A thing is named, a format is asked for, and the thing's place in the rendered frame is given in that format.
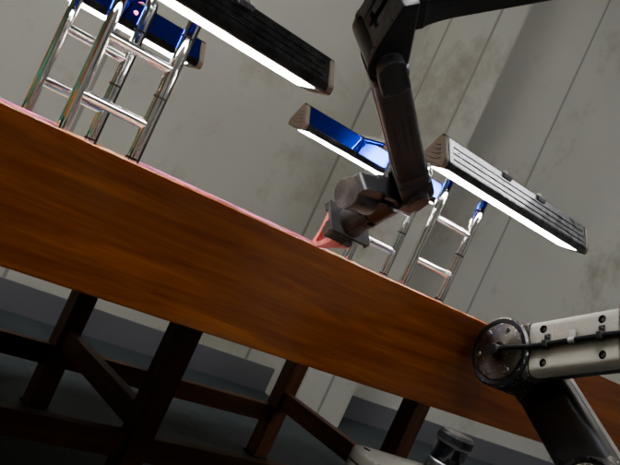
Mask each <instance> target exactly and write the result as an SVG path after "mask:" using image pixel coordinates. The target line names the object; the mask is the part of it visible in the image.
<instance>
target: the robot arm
mask: <svg viewBox="0 0 620 465"><path fill-rule="evenodd" d="M546 1H552V0H364V2H363V4H362V5H361V7H360V8H359V9H358V10H357V11H356V13H355V20H354V21H353V23H352V31H353V34H354V36H355V39H356V41H357V43H358V45H359V48H360V50H361V57H362V61H363V64H364V70H365V73H366V75H367V78H368V82H369V86H370V89H371V92H372V95H373V99H374V103H375V107H376V112H377V116H378V120H379V123H380V126H381V130H382V134H383V137H384V140H385V144H386V147H387V154H388V160H389V166H390V169H389V170H387V171H386V172H385V173H384V175H385V176H384V175H382V174H379V173H378V174H377V175H376V176H374V175H371V174H367V173H357V174H356V175H354V177H350V176H347V177H344V178H342V179H341V180H340V181H339V182H338V184H337V186H336V188H335V192H334V200H335V201H333V200H331V199H330V201H328V202H326V203H325V210H326V211H328V214H327V216H326V218H325V219H324V221H323V224H322V226H321V228H320V230H319V231H318V233H317V234H316V236H315V238H314V239H313V241H312V245H315V246H317V247H319V248H340V249H347V248H349V247H351V246H352V241H354V242H355V243H357V244H361V245H362V246H363V248H364V249H365V248H366V247H367V246H369V245H370V241H369V232H368V230H370V229H372V228H374V227H375V226H376V225H378V224H380V223H381V222H383V221H386V220H388V219H389V218H391V217H393V216H395V215H396V214H398V213H400V212H401V211H403V212H406V213H409V214H411V213H413V212H414V211H419V210H420V209H422V208H424V207H425V206H426V205H428V204H429V202H430V199H431V198H432V197H433V195H434V193H435V190H434V186H433V181H432V179H431V176H430V174H429V169H428V165H427V162H426V159H425V157H424V152H423V143H422V139H421V134H420V128H419V124H418V119H417V114H416V110H415V105H414V99H413V95H412V90H411V82H410V68H409V64H408V63H409V60H410V56H411V48H412V43H413V38H414V33H415V30H420V29H423V28H424V27H425V26H428V25H430V24H433V23H436V22H438V21H442V20H445V19H449V18H457V17H463V16H468V15H473V14H479V13H483V12H489V11H494V10H499V9H505V8H510V7H515V6H525V5H530V4H536V3H541V2H546ZM325 237H327V238H326V239H324V238H325ZM323 239H324V240H323Z"/></svg>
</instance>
